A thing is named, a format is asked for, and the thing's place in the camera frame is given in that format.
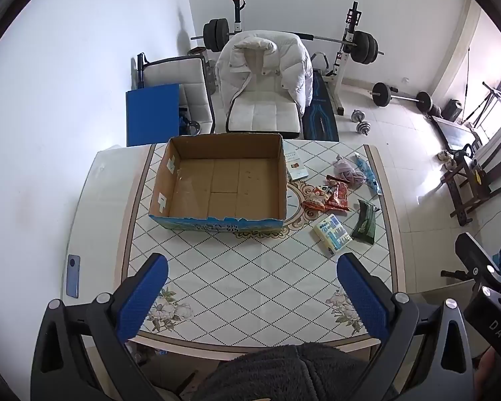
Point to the blue black bench pad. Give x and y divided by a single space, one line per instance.
321 112

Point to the barbell with black plates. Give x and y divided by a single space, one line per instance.
215 33

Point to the white padded chair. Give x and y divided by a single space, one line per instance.
179 75
263 117

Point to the pair of white shoes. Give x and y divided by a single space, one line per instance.
444 156

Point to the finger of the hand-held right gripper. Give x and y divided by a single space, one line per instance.
455 275
471 255

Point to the cardboard box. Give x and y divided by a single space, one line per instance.
234 183

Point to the white puffer jacket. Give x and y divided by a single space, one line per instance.
271 58

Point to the blue smartphone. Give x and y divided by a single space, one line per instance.
72 275

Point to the chrome dumbbell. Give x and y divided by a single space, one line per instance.
364 128
357 115

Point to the blue board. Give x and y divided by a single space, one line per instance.
152 115

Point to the white squat rack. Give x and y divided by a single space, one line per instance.
341 87

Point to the person's right hand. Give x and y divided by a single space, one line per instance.
486 367

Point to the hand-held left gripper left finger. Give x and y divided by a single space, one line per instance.
144 296

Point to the green snack packet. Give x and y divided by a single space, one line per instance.
365 221

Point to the short barbell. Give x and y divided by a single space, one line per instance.
382 94

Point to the black speaker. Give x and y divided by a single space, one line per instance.
453 110

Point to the pink knotted bag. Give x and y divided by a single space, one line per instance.
350 175

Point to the small white booklet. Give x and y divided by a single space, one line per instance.
295 167

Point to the black wooden chair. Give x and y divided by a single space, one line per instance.
463 183

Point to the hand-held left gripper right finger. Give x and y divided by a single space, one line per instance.
363 296

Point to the black folding stand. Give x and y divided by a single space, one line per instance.
490 104

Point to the light blue tube packet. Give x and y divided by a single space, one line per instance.
368 177

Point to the yellow blue tissue pack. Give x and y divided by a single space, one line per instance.
332 234

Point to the dark flat board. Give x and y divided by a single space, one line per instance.
459 133

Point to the red snack packet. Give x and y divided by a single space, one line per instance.
339 196

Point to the person's dark fleece clothing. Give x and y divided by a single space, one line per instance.
292 371

